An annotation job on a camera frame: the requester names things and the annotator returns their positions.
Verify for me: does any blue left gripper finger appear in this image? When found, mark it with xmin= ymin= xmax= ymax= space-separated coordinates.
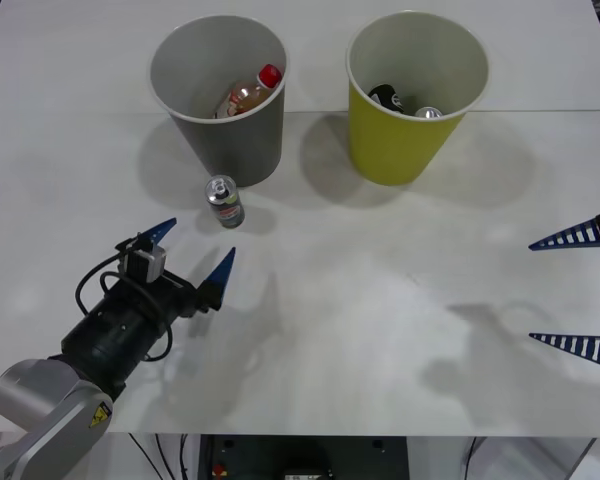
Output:
xmin=115 ymin=217 xmax=178 ymax=254
xmin=195 ymin=246 xmax=237 ymax=312

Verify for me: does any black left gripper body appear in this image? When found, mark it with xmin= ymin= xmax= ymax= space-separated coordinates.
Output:
xmin=102 ymin=271 xmax=202 ymax=320

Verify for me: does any dark green drink can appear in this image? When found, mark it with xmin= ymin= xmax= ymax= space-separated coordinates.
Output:
xmin=204 ymin=174 xmax=246 ymax=230

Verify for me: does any grey plastic waste bin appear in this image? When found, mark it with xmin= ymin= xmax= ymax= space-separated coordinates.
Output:
xmin=147 ymin=13 xmax=290 ymax=189

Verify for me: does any red-capped plastic bottle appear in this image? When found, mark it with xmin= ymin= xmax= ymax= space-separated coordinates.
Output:
xmin=210 ymin=63 xmax=285 ymax=120

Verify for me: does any black robot torso base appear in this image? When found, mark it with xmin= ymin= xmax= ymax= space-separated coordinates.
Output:
xmin=199 ymin=434 xmax=409 ymax=480

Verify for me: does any yellow-green plastic waste bin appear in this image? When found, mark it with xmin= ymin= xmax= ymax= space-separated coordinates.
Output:
xmin=345 ymin=11 xmax=491 ymax=187

